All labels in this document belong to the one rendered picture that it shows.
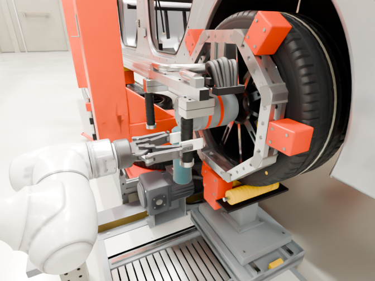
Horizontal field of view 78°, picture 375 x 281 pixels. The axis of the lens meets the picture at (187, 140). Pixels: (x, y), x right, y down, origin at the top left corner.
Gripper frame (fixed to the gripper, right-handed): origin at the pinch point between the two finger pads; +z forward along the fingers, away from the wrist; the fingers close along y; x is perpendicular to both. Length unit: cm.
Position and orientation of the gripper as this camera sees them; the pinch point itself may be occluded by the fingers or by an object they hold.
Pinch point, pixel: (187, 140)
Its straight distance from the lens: 66.4
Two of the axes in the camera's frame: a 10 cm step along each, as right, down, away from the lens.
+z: 9.0, -1.8, 4.0
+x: 0.0, -9.1, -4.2
